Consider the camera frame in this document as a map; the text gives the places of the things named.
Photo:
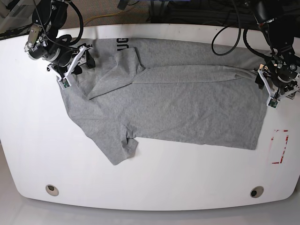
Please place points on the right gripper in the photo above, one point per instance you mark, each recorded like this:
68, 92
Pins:
61, 58

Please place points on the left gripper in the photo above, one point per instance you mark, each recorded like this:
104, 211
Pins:
279, 85

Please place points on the grey T-shirt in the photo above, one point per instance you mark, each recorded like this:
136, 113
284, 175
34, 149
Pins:
168, 90

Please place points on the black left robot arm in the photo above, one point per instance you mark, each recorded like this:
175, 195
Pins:
277, 27

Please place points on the red tape rectangle marking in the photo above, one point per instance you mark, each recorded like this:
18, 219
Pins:
278, 146

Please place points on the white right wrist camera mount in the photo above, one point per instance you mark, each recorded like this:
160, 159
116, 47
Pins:
64, 79

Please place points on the right table cable grommet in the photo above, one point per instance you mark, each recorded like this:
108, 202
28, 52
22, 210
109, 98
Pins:
257, 192

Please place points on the table cable grommet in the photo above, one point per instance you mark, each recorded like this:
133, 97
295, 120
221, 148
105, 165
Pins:
257, 192
52, 190

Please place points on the left table cable grommet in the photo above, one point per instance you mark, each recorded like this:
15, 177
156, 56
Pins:
52, 190

